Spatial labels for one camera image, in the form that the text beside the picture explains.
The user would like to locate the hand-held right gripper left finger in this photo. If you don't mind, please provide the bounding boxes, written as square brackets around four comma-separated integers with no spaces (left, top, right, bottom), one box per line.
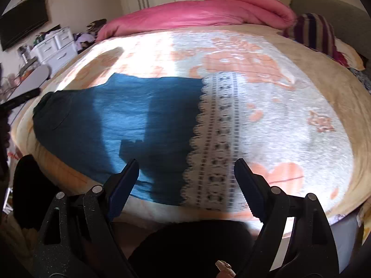
[33,159,140,278]

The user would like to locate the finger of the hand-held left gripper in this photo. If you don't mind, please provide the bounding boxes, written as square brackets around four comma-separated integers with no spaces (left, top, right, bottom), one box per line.
[0,88,41,112]

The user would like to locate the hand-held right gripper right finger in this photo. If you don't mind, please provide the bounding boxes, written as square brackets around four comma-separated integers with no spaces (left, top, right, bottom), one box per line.
[234,158,339,278]

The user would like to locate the blue pants with lace trim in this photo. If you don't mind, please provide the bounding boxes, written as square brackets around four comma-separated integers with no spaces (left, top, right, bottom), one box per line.
[33,72,241,212]

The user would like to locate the grey oval board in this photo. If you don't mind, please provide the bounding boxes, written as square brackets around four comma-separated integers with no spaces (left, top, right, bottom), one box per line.
[10,64,51,102]

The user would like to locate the white drawer cabinet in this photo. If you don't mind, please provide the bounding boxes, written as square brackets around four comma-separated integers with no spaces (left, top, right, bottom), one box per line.
[30,27,77,70]

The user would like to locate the printed peach and white blanket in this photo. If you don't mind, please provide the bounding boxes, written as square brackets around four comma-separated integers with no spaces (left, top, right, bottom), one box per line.
[12,25,368,232]

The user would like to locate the pile of clothes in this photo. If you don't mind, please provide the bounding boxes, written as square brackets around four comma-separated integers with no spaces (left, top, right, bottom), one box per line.
[74,19,108,54]

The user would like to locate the striped pillow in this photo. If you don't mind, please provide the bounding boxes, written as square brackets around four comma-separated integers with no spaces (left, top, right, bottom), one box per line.
[282,13,348,67]

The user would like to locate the yellow pillow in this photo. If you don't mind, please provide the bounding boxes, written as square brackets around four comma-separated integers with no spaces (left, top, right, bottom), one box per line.
[335,39,366,71]

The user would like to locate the pink duvet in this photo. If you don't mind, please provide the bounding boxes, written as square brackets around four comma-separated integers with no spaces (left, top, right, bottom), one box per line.
[96,0,296,42]

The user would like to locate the grey-green headboard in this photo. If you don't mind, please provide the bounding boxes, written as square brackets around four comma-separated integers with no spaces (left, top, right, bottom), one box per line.
[290,0,371,61]

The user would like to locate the black wall television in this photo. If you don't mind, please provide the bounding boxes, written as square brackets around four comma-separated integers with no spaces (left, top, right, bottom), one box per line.
[0,0,49,51]

